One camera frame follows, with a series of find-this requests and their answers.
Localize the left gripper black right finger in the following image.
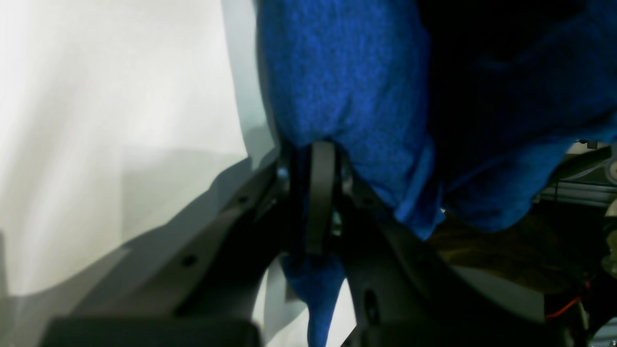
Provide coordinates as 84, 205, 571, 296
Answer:
308, 142, 566, 347

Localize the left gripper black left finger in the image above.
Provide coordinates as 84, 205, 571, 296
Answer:
40, 145, 309, 347

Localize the blue long-sleeve shirt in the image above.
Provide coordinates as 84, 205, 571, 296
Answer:
258, 0, 616, 347

